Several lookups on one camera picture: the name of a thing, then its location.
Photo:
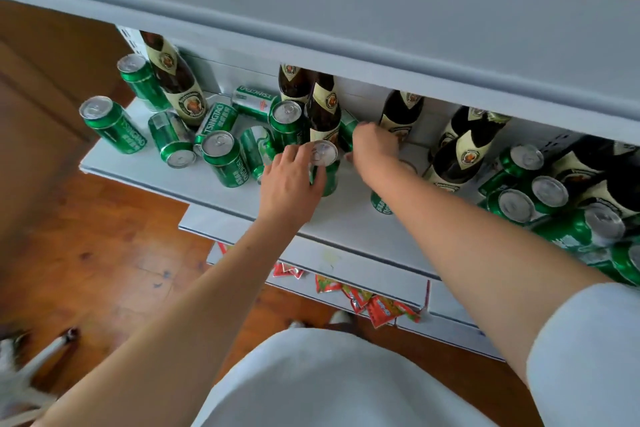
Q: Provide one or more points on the person's right thumb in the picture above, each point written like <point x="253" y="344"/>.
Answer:
<point x="352" y="157"/>

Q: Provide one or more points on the person's left forearm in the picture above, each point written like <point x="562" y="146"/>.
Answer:
<point x="190" y="321"/>

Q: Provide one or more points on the person's left thumb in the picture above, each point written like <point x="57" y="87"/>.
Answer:
<point x="318" y="179"/>

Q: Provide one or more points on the row of red snack packets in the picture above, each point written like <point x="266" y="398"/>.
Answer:
<point x="385" y="311"/>

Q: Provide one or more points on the cluster of green drink cans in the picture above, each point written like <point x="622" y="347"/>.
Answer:
<point x="116" y="127"/>
<point x="515" y="206"/>

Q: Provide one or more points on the white shirt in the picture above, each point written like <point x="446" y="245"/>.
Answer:
<point x="325" y="384"/>

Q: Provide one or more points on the white shoe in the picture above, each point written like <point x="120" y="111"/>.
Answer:
<point x="296" y="325"/>
<point x="341" y="317"/>

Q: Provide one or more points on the white stand legs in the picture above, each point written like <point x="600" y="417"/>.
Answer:
<point x="30" y="376"/>

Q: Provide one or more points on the brown wooden door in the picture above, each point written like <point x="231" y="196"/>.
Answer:
<point x="40" y="91"/>

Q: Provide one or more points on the person's right forearm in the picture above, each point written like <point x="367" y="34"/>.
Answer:
<point x="475" y="261"/>

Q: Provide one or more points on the person's left hand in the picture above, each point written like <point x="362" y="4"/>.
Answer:
<point x="285" y="186"/>

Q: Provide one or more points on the person's right hand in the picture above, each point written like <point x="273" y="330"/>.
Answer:
<point x="377" y="151"/>

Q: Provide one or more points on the green can with pull tab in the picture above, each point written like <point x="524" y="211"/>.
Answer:
<point x="330" y="181"/>

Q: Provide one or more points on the row of brown glass bottles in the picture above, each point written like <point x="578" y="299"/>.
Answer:
<point x="176" y="77"/>

